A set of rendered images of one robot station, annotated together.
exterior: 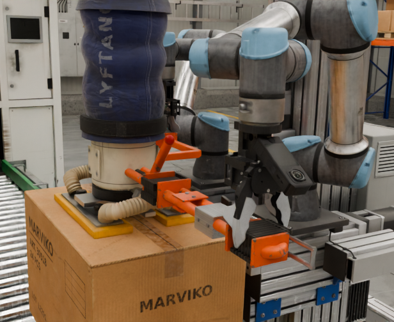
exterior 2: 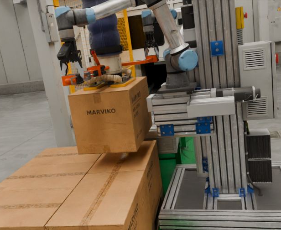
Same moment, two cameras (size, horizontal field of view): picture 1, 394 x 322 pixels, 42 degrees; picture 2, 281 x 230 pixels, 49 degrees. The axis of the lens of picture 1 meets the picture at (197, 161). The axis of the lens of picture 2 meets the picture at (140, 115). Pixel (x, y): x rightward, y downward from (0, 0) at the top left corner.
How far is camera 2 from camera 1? 148 cm
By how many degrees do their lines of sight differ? 43
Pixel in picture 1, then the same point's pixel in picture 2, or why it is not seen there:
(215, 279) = (116, 107)
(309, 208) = (174, 82)
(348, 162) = (174, 57)
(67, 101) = not seen: hidden behind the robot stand
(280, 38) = (59, 9)
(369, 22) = not seen: outside the picture
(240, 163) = not seen: hidden behind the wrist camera
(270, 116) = (62, 35)
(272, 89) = (60, 27)
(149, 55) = (100, 22)
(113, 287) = (75, 103)
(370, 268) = (198, 111)
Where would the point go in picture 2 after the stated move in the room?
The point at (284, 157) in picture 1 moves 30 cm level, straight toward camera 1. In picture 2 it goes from (64, 48) to (0, 56)
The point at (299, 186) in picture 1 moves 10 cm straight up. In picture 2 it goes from (59, 56) to (54, 35)
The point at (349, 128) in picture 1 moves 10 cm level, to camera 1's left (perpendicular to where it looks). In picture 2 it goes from (169, 40) to (156, 42)
